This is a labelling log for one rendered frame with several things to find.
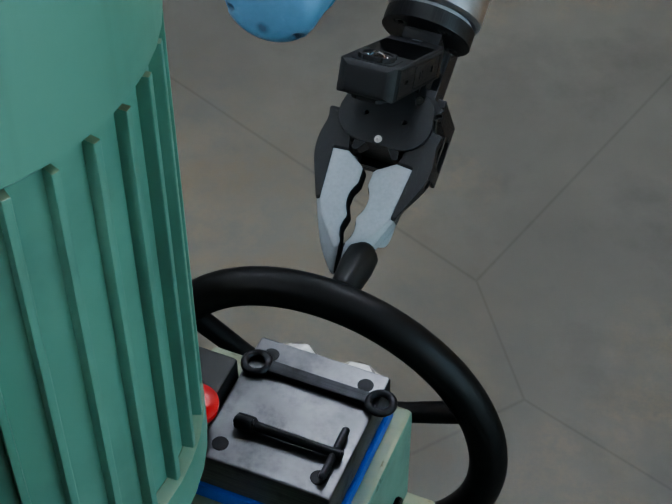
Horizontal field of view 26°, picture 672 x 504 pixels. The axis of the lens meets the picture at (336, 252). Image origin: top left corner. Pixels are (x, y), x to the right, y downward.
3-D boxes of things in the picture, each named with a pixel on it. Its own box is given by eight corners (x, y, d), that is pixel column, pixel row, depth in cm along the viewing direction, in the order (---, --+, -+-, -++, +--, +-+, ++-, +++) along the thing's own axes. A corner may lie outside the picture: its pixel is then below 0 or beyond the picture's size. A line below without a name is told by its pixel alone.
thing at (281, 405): (393, 415, 91) (396, 359, 87) (325, 557, 84) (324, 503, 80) (204, 353, 94) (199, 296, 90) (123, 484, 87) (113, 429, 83)
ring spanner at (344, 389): (402, 398, 87) (402, 393, 86) (390, 423, 85) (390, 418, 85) (249, 348, 89) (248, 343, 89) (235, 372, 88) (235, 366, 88)
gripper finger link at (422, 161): (415, 231, 107) (453, 122, 109) (412, 225, 106) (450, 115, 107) (355, 213, 108) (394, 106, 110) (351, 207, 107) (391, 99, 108)
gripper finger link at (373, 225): (384, 299, 111) (424, 188, 112) (372, 282, 105) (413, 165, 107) (346, 287, 112) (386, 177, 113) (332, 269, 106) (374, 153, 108)
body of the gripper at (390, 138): (435, 197, 114) (483, 58, 116) (420, 164, 106) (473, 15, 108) (344, 171, 116) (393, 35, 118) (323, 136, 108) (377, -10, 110)
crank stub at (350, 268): (349, 254, 107) (381, 265, 106) (318, 309, 103) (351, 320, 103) (351, 231, 105) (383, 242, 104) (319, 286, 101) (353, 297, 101)
